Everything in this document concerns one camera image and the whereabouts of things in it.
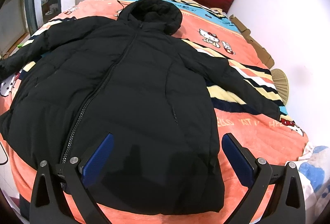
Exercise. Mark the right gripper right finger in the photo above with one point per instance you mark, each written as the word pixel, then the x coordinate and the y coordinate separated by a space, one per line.
pixel 286 204

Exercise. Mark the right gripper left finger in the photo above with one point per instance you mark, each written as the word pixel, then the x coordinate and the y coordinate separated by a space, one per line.
pixel 48 202

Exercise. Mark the black hooded puffer coat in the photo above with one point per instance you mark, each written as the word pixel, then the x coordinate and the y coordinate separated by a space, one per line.
pixel 131 101

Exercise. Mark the blue white patterned cloth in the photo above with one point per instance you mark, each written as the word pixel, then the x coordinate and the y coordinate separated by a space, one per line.
pixel 313 167

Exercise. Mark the orange cartoon fleece blanket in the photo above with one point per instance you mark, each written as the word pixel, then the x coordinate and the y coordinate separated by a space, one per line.
pixel 210 32

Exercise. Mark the woven straw fan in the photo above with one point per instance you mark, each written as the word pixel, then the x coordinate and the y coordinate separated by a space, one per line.
pixel 281 83

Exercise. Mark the brown cardboard strip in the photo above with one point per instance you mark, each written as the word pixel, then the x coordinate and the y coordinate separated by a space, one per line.
pixel 262 53

